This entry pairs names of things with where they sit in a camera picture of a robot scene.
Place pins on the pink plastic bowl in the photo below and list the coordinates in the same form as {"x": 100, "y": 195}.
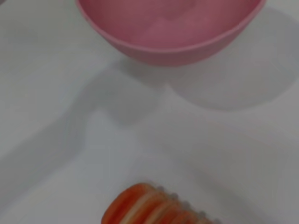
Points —
{"x": 163, "y": 35}

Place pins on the orange ridged bread loaf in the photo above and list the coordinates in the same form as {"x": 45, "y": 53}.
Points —
{"x": 144, "y": 207}

